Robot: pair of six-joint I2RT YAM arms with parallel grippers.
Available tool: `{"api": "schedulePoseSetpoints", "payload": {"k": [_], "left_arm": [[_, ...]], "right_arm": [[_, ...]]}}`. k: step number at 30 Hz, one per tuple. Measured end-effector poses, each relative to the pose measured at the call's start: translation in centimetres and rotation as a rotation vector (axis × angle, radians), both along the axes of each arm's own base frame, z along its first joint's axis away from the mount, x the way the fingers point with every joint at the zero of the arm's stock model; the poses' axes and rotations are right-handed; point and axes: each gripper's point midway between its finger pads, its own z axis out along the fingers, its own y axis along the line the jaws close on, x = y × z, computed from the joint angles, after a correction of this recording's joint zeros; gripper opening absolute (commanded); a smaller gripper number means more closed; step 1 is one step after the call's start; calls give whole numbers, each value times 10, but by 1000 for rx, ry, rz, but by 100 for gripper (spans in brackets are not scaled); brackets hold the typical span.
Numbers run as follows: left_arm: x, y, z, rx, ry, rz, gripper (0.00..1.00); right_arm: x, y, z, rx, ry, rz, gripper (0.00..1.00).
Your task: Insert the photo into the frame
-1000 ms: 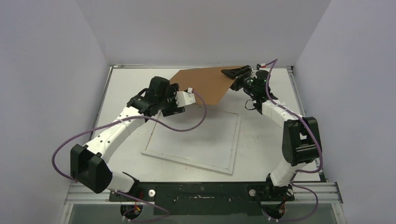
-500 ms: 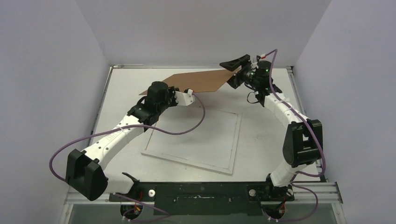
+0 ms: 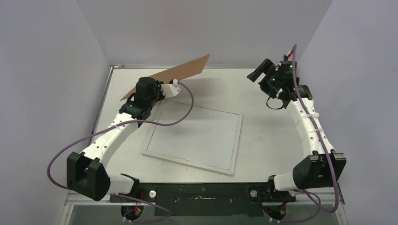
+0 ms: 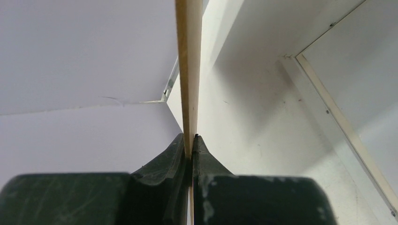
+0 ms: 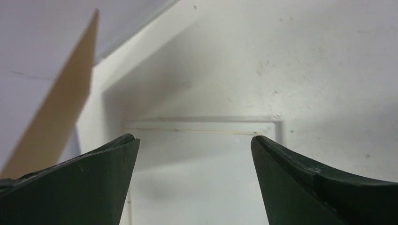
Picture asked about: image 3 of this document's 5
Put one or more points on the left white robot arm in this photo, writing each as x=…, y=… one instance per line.
x=86, y=170

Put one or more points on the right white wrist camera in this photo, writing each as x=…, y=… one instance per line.
x=289, y=56

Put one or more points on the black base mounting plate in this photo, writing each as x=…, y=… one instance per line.
x=216, y=209

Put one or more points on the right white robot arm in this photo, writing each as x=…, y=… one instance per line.
x=322, y=165

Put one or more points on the aluminium front rail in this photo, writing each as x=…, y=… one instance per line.
x=311, y=198

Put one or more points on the brown backing board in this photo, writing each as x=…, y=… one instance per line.
x=185, y=70

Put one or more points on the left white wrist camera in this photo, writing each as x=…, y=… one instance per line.
x=172, y=89

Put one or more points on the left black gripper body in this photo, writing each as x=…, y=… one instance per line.
x=158, y=94

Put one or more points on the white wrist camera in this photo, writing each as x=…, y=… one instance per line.
x=172, y=89
x=289, y=56

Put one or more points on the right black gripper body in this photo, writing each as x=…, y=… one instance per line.
x=269, y=78

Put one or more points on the white picture frame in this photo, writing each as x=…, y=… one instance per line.
x=186, y=161

